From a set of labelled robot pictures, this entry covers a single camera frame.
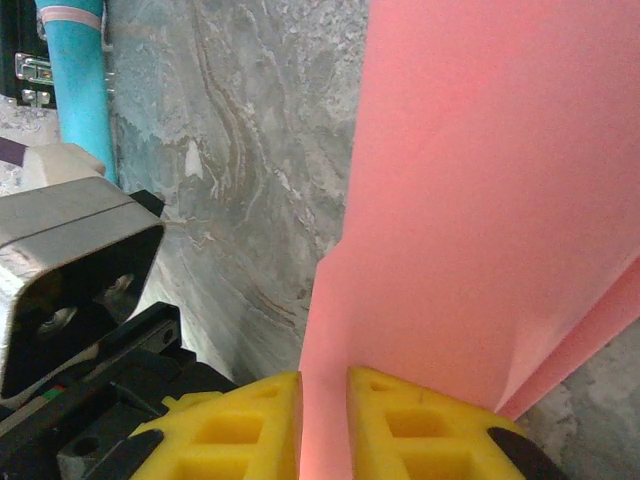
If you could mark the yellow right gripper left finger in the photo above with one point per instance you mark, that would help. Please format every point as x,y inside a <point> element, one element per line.
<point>235,435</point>

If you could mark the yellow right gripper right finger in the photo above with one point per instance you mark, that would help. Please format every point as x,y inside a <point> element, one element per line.
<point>415,435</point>

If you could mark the pink paper sheet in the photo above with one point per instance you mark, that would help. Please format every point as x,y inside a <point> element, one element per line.
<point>475,175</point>

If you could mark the teal cylinder with pink band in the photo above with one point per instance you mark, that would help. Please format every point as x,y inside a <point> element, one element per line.
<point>80,90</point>

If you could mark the black briefcase with metal latches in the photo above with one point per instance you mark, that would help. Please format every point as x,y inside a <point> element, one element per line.
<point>15,50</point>

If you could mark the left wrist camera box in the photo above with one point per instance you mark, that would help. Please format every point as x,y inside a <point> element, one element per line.
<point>75,215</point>

